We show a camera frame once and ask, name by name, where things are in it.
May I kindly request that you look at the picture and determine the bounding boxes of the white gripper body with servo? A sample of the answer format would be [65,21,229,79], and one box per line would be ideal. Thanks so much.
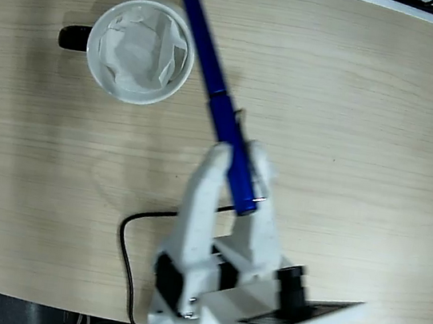
[143,236,286,324]

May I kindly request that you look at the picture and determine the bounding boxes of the blue pen with metal clip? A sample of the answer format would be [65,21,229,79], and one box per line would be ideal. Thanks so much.
[153,0,292,221]

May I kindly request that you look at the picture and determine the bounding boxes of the crumpled white paper tissue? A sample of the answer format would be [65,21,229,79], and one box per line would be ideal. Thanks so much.
[93,3,193,100]

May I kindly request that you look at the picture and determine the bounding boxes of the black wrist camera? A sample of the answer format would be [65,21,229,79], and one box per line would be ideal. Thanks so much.
[237,256,371,324]

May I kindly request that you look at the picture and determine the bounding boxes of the black cable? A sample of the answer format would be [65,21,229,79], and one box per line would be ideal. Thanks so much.
[107,192,235,324]

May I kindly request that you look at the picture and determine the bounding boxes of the white mug with black handle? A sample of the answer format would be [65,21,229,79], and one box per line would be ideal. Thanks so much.
[50,0,203,113]

